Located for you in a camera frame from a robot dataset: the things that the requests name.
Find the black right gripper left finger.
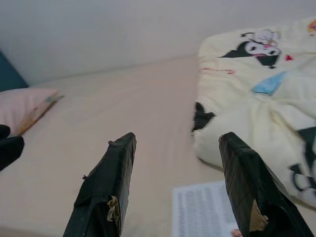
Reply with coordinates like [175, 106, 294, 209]
[63, 132, 137, 237]

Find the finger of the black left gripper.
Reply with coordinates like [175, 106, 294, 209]
[0, 135, 25, 172]
[0, 124, 11, 139]

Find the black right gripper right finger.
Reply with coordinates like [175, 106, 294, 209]
[218, 131, 314, 237]

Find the pink pillow with coloured dots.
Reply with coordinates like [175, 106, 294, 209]
[0, 88, 65, 136]

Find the teal upholstered headboard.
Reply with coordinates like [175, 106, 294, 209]
[0, 50, 30, 92]

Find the white printed paper leaflet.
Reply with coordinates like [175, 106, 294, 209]
[171, 181, 244, 237]

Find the cream cartoon print blanket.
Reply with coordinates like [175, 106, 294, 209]
[190, 16, 316, 207]

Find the mattress with cream sheet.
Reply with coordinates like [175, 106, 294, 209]
[0, 55, 237, 237]

